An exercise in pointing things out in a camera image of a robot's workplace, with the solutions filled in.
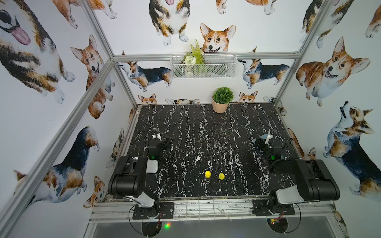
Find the yellow paint jar lid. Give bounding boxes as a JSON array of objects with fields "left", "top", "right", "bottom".
[{"left": 218, "top": 173, "right": 225, "bottom": 180}]

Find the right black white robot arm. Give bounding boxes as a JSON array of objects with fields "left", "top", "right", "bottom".
[{"left": 253, "top": 129, "right": 340, "bottom": 216}]

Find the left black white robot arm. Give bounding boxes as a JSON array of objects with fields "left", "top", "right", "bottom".
[{"left": 108, "top": 128, "right": 174, "bottom": 220}]

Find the potted green plant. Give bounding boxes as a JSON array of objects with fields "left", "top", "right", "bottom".
[{"left": 212, "top": 87, "right": 234, "bottom": 114}]

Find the green fern with white flower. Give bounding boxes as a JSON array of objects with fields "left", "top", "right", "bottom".
[{"left": 182, "top": 40, "right": 205, "bottom": 77}]

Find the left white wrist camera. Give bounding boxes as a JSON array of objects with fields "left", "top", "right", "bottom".
[{"left": 152, "top": 131, "right": 162, "bottom": 141}]

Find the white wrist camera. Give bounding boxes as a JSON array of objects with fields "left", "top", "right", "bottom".
[
  {"left": 152, "top": 131, "right": 162, "bottom": 141},
  {"left": 260, "top": 133, "right": 273, "bottom": 144}
]

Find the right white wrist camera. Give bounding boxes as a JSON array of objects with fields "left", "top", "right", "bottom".
[{"left": 260, "top": 133, "right": 273, "bottom": 144}]

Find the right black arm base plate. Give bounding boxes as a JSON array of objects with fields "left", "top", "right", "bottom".
[{"left": 252, "top": 199, "right": 296, "bottom": 216}]

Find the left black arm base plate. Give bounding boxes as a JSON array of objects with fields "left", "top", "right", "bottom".
[{"left": 133, "top": 202, "right": 174, "bottom": 220}]

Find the white wire wall basket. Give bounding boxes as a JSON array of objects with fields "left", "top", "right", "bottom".
[{"left": 170, "top": 53, "right": 238, "bottom": 78}]

